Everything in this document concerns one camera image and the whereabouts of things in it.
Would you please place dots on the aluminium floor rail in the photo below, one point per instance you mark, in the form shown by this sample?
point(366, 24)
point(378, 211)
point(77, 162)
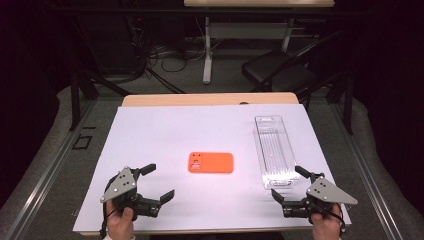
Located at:
point(50, 173)
point(370, 180)

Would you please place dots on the black metal stand leg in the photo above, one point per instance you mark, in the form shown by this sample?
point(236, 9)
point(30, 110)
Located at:
point(348, 103)
point(75, 100)

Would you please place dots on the orange phone case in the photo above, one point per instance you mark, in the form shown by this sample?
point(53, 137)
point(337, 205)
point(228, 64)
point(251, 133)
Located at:
point(213, 162)

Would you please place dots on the person's right hand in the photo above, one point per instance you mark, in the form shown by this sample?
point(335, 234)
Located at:
point(326, 226)

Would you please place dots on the white-legged background desk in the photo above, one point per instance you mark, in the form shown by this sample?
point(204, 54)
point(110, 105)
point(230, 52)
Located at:
point(208, 50)

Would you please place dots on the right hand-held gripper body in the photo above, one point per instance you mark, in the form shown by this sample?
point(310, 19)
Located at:
point(328, 193)

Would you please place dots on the black folding chair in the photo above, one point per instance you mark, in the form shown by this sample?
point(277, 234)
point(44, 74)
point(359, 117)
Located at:
point(276, 71)

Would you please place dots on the person's left hand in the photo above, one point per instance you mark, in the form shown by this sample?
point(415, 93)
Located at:
point(120, 223)

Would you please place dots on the white table sheet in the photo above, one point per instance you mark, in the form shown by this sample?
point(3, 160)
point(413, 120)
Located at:
point(186, 133)

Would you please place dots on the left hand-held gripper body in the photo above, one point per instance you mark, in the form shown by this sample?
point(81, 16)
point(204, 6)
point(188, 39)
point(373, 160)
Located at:
point(120, 188)

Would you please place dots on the light wooden table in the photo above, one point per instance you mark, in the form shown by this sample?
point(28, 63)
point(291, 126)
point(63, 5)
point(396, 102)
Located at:
point(200, 99)

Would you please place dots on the clear plastic packaging box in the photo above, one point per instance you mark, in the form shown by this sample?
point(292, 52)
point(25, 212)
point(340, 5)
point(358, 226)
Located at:
point(275, 150)

